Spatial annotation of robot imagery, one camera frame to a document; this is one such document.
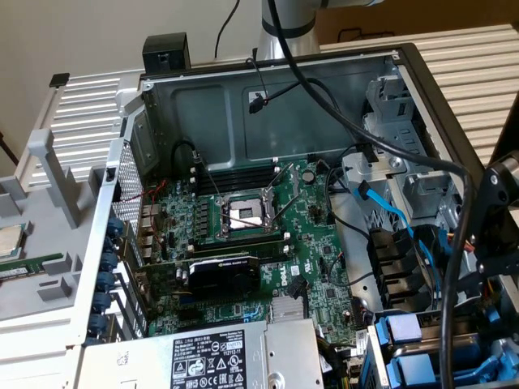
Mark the empty blue disk carrier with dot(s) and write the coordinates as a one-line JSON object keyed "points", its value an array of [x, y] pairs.
{"points": [[413, 370]]}

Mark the brown cardboard box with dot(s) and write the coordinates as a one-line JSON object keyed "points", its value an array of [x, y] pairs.
{"points": [[446, 20]]}

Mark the installed green RAM stick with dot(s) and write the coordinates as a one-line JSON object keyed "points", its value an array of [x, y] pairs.
{"points": [[235, 245]]}

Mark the silver metal drive cage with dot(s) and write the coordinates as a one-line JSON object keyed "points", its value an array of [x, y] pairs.
{"points": [[405, 121]]}

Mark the grey metal disk bay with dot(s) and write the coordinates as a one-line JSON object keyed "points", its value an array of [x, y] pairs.
{"points": [[478, 348]]}

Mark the black box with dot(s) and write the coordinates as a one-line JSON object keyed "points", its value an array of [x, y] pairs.
{"points": [[162, 52]]}

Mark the silver chipset heatsink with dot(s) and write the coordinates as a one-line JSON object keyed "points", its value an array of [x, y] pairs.
{"points": [[286, 310]]}

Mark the dark blue slot clip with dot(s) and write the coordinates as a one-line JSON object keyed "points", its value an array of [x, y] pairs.
{"points": [[109, 262], [106, 281], [116, 225], [98, 325], [102, 303], [112, 244]]}

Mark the hard disk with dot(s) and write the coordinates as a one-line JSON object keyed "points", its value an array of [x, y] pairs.
{"points": [[403, 328]]}

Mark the metal socket cover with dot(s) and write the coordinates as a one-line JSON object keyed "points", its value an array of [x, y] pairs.
{"points": [[294, 178]]}

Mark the silver CPU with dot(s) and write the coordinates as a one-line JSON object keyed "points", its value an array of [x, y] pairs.
{"points": [[10, 243]]}

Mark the black RAM slot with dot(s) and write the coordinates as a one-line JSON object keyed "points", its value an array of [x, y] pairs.
{"points": [[235, 185], [235, 174]]}

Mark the grey parts rack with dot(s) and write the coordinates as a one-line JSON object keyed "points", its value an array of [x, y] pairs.
{"points": [[52, 251]]}

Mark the thin dark rod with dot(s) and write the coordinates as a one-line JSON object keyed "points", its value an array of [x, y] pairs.
{"points": [[8, 149]]}

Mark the CPU socket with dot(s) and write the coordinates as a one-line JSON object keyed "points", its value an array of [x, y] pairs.
{"points": [[239, 212]]}

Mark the green Dell motherboard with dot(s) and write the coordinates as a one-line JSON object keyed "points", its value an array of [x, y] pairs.
{"points": [[316, 239]]}

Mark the grey power supply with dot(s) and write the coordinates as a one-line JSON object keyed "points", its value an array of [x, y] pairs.
{"points": [[154, 364]]}

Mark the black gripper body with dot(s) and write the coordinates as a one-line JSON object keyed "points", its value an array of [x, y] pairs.
{"points": [[515, 202]]}

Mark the open PC case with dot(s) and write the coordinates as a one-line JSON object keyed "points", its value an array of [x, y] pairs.
{"points": [[202, 113]]}

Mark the black graphics card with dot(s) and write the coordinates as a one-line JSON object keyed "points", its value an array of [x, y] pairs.
{"points": [[223, 279]]}

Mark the black table end cap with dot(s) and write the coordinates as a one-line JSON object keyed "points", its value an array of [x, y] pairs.
{"points": [[60, 79]]}

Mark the black fan shroud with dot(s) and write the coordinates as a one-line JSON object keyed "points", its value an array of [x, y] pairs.
{"points": [[389, 259]]}

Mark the metal locking lever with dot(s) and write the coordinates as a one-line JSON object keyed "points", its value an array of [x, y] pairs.
{"points": [[285, 209], [207, 175]]}

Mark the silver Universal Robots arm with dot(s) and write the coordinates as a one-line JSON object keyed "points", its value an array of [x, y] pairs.
{"points": [[284, 36]]}

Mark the round coin battery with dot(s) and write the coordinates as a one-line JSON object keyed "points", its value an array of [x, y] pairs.
{"points": [[309, 176]]}

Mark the dark brown panel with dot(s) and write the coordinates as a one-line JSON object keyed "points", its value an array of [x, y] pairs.
{"points": [[509, 129]]}

